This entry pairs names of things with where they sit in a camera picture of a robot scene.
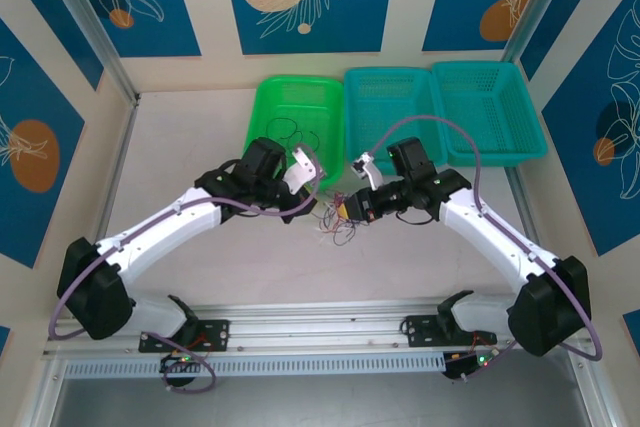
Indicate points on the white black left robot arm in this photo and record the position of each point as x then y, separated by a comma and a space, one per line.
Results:
165, 219

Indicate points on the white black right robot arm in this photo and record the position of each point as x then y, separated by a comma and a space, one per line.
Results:
480, 227

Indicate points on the teal plastic basket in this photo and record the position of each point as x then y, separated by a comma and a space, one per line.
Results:
380, 97
490, 107

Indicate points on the green plastic basket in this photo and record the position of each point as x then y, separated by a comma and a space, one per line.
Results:
300, 92

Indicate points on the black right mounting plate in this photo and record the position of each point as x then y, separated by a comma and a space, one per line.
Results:
417, 329

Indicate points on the black mounting plate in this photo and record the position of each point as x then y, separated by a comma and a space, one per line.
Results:
417, 329
217, 334

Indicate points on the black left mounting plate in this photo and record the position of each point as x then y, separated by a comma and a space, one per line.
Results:
217, 334

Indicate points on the blue poster orange dark circles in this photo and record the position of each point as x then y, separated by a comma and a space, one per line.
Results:
575, 147

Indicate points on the black right control board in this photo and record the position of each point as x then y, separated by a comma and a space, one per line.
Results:
465, 364

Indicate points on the black control board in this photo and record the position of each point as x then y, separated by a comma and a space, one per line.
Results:
465, 364
175, 362

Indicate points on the black left control board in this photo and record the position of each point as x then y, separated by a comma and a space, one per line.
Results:
175, 362

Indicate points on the blue poster white leaf lines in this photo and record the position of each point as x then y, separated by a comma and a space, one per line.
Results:
565, 22
50, 22

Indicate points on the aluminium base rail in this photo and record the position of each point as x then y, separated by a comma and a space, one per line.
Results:
310, 332

